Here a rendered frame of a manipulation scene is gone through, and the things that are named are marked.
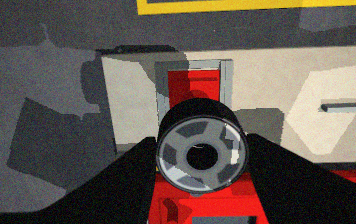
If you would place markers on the yellow rectangular floor marking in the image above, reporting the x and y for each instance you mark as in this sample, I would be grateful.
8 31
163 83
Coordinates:
230 5

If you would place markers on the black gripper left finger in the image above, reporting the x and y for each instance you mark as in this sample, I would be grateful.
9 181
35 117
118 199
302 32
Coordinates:
120 194

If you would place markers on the black tyre with grey rim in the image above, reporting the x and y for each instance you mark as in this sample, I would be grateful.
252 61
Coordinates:
211 168

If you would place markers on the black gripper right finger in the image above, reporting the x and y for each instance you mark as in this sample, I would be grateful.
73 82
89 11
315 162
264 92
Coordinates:
293 190

